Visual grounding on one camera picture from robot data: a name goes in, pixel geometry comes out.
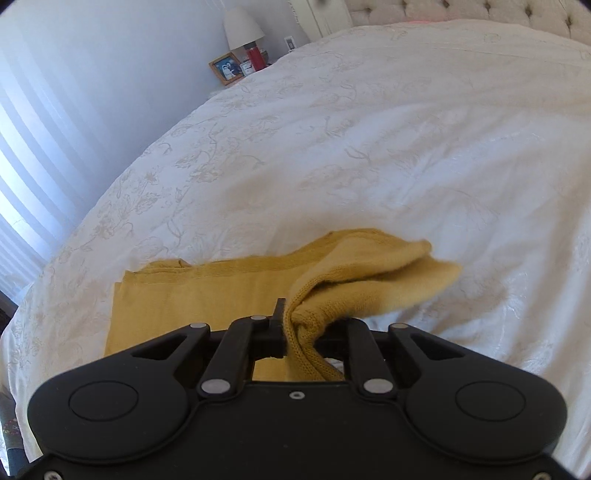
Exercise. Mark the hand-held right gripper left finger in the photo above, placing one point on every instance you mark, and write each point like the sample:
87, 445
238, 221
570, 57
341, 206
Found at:
279, 330

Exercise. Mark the yellow knit sweater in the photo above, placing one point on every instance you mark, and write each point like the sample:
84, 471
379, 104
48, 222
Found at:
194, 295

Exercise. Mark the beige tufted headboard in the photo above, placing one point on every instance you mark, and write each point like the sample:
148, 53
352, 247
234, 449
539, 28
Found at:
461, 9

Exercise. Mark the white shade table lamp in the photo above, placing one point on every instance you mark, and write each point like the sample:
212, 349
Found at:
242, 25

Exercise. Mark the bed with white floral bedspread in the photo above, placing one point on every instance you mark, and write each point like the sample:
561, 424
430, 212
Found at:
369, 138

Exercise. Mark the wooden picture frame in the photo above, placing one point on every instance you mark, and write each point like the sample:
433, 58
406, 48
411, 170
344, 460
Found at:
226, 69

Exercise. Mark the white vertical blinds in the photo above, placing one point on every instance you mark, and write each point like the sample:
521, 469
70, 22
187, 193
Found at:
27, 184

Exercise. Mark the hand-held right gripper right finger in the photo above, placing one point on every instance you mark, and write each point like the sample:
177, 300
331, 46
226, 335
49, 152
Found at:
358, 344

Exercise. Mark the small photo frame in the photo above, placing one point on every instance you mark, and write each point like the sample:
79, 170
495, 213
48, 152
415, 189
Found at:
246, 69

